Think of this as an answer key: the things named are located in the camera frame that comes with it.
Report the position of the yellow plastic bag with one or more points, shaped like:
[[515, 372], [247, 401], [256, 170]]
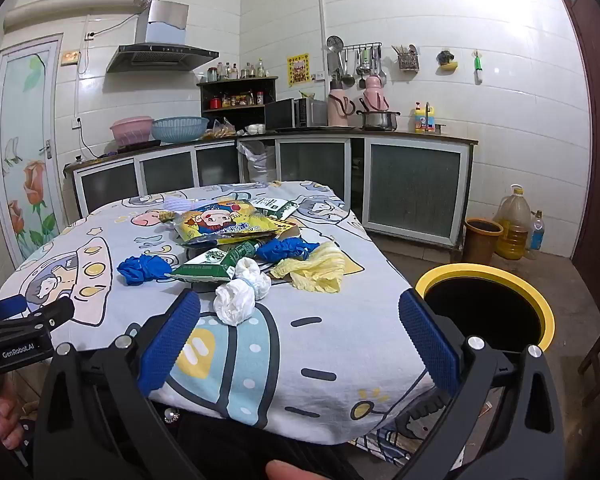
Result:
[[315, 267]]

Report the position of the person's right hand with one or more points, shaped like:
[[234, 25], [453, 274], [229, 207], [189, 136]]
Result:
[[295, 472]]

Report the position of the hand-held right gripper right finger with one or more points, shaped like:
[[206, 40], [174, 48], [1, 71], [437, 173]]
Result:
[[427, 337]]

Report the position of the yellow detergent bottle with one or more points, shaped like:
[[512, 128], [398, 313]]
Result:
[[424, 121]]

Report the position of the yellow cartoon snack bag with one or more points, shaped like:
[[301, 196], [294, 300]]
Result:
[[220, 222]]

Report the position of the green white brush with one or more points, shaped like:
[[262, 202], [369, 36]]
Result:
[[478, 67]]

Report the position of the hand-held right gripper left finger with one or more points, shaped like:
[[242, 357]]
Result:
[[172, 332]]

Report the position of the large green white packet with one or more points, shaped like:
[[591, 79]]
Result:
[[205, 266]]

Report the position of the light pink thermos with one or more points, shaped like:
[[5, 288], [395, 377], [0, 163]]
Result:
[[337, 107]]

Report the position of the dark pink thermos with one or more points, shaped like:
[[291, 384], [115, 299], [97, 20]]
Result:
[[374, 95]]

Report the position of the black microwave oven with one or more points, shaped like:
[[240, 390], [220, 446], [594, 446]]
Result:
[[295, 114]]

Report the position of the black induction cooker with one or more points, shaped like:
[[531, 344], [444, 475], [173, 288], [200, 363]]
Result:
[[135, 146]]

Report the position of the blue rubber glove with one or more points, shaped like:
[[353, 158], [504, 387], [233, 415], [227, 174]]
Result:
[[285, 250], [145, 267]]

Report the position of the white bowls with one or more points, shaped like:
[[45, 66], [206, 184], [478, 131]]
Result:
[[254, 129]]

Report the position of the dark green wrapper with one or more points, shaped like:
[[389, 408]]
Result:
[[242, 251]]

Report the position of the blue plastic basket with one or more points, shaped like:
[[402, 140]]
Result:
[[180, 129]]

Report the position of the yellow rimmed black bin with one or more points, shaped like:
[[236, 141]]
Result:
[[480, 270]]

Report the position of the dark wooden spice shelf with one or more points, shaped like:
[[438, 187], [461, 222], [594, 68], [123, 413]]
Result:
[[240, 117]]

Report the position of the white woven sack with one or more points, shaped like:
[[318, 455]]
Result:
[[257, 162]]

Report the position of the brown plastic bucket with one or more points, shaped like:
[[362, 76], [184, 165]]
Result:
[[480, 245]]

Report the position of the steel range hood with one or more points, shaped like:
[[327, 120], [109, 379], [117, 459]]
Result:
[[165, 55]]

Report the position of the silver exhaust duct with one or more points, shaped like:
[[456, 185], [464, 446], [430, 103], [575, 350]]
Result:
[[70, 7]]

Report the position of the row of condiment jars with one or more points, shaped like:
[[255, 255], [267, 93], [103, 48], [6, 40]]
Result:
[[237, 100]]

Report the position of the white tissue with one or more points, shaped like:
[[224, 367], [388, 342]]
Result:
[[252, 275], [235, 302]]

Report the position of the row of glass bottles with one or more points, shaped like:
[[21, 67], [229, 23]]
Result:
[[235, 71]]

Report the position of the dark red door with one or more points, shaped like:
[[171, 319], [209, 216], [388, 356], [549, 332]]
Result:
[[595, 110]]

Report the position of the cartoon printed tablecloth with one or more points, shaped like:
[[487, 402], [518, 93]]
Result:
[[330, 340]]

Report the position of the row of hanging utensils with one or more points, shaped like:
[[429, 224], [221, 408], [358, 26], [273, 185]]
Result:
[[362, 62]]

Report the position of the clear bottle blue label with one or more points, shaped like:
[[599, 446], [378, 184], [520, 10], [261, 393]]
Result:
[[536, 235]]

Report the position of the person's left hand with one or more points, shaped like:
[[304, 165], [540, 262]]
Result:
[[9, 420]]

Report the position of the small wrapper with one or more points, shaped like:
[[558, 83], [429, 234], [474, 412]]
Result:
[[166, 216]]

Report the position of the steel cooking pot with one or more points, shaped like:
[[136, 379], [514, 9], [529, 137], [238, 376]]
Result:
[[380, 120]]

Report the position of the small green white packet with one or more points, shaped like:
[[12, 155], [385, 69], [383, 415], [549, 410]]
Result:
[[275, 208]]

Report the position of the clear bag of food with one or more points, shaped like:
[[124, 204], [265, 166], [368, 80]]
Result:
[[219, 130]]

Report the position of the yellow wall poster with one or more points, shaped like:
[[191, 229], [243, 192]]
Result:
[[298, 69]]

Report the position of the large cooking oil jug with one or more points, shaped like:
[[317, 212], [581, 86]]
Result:
[[512, 225]]

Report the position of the brown cardboard piece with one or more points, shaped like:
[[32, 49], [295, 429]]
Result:
[[290, 232]]

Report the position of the pink plastic basin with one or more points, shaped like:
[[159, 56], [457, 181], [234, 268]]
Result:
[[130, 130]]

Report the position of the flower printed glass door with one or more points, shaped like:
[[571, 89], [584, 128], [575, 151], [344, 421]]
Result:
[[25, 160]]

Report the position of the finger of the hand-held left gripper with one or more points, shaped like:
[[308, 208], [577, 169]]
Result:
[[7, 306], [55, 312]]

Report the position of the orange wall box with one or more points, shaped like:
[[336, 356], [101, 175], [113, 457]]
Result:
[[69, 57]]

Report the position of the kitchen counter cabinet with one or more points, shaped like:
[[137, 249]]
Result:
[[412, 185]]

